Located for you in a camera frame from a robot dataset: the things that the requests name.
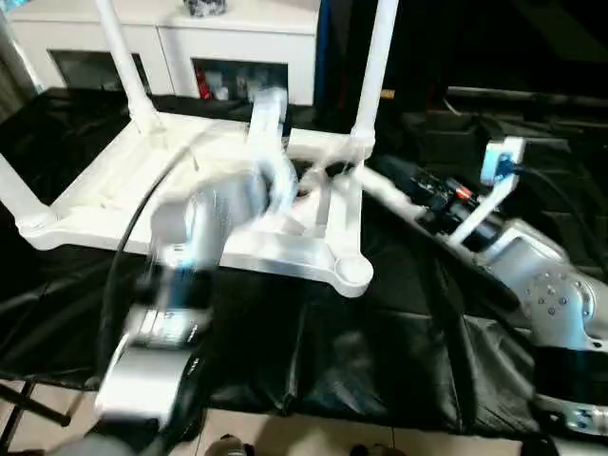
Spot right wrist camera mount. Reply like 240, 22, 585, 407
447, 136, 529, 249

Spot black box with tan label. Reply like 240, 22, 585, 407
314, 0, 451, 121

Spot dark long bar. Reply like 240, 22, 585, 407
447, 85, 608, 105

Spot white glass-door cabinet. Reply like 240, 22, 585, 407
8, 0, 319, 109

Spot black left camera cable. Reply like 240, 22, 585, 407
96, 117, 225, 382

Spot dark bundle on cabinet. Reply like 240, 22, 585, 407
183, 0, 229, 19

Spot white plastic table leg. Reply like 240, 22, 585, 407
0, 153, 62, 239
93, 0, 166, 138
350, 0, 401, 149
358, 166, 465, 253

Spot grey curtain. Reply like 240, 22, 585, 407
0, 9, 49, 125

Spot black table mat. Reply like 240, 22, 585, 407
0, 86, 608, 436

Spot white plastic table top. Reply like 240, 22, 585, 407
17, 113, 377, 300

